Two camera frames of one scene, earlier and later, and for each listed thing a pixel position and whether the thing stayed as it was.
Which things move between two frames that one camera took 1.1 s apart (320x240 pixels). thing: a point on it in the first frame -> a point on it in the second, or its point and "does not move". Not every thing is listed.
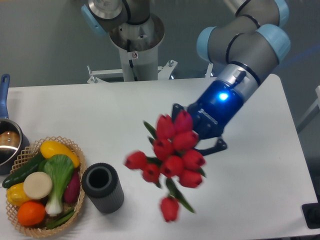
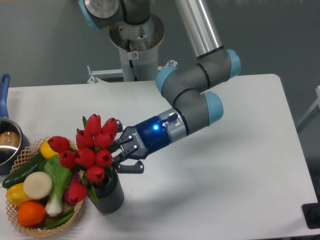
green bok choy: (58, 170) does not move
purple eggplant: (71, 192) does not move
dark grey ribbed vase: (101, 183) does not move
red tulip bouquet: (174, 159) -> (91, 158)
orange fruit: (31, 213) does not move
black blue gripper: (211, 112) -> (150, 136)
